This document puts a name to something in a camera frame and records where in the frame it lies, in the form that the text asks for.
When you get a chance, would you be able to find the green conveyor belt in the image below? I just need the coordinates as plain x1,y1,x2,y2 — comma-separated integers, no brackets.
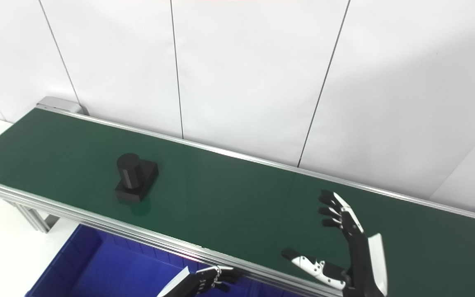
0,97,475,297

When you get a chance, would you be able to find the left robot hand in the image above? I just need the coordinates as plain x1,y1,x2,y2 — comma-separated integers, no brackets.
157,266,242,297

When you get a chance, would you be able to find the blue plastic bin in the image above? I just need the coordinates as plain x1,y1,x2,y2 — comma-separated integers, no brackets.
25,224,304,297

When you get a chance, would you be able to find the aluminium conveyor support leg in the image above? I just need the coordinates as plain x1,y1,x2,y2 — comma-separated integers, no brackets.
7,201,59,234

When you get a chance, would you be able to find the black packet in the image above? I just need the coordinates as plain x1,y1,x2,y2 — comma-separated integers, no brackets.
115,153,159,205

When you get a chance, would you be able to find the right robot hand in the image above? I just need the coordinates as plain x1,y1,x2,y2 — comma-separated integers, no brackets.
282,190,388,297

